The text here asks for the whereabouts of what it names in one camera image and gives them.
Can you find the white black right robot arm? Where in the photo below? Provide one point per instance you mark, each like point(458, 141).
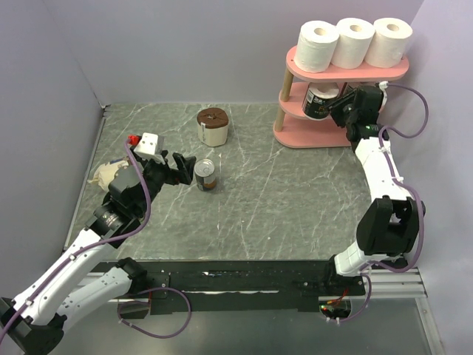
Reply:
point(390, 235)

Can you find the metal food tin can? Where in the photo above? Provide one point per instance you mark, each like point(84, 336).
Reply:
point(204, 172)

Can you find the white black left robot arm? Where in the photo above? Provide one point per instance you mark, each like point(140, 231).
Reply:
point(37, 319)

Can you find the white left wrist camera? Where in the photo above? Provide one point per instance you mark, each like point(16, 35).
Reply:
point(148, 146)

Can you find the pink three-tier wooden shelf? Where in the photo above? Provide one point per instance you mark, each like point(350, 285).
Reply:
point(294, 129)

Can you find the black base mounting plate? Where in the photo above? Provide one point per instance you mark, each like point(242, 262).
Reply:
point(245, 285)

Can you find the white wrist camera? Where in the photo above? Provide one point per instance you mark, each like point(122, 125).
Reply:
point(383, 84)
point(148, 146)

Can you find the white paper towel roll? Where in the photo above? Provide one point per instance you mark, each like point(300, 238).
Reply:
point(355, 36)
point(389, 42)
point(316, 44)

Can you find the black paper roll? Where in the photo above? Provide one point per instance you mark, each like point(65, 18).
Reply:
point(317, 100)

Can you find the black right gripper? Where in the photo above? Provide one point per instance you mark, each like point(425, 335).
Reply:
point(335, 108)

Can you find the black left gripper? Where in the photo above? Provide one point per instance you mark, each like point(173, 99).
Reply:
point(174, 177)

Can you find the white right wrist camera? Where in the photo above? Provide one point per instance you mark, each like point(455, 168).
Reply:
point(383, 84)

